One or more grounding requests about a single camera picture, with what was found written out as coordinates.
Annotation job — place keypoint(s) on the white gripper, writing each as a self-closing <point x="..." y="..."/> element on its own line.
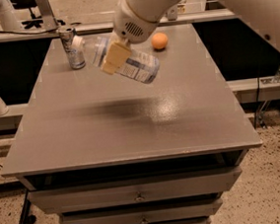
<point x="131" y="21"/>

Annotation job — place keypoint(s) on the left metal frame post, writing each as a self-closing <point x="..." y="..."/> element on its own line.
<point x="50" y="23"/>

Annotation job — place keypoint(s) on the silver blue drink can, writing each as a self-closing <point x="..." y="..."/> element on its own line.
<point x="74" y="56"/>

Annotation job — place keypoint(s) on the blue label plastic water bottle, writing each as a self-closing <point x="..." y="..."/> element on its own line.
<point x="140" y="66"/>

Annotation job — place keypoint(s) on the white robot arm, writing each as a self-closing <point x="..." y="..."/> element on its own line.
<point x="262" y="16"/>

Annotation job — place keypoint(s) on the middle grey drawer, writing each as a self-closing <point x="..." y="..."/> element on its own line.
<point x="148" y="214"/>

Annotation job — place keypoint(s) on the grey drawer cabinet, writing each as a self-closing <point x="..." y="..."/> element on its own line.
<point x="84" y="127"/>

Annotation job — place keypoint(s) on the top grey drawer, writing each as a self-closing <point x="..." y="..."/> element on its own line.
<point x="69" y="199"/>

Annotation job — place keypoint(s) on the orange fruit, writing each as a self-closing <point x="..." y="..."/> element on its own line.
<point x="159" y="41"/>

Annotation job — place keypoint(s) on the black caster wheel leg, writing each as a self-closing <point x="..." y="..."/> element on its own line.
<point x="25" y="216"/>

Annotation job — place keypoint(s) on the black office chair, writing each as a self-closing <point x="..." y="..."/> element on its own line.
<point x="35" y="19"/>

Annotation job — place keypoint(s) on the right metal frame post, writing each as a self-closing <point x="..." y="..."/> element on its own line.
<point x="172" y="13"/>

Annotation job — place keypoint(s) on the metal frame post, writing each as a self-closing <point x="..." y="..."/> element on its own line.
<point x="172" y="13"/>
<point x="50" y="23"/>

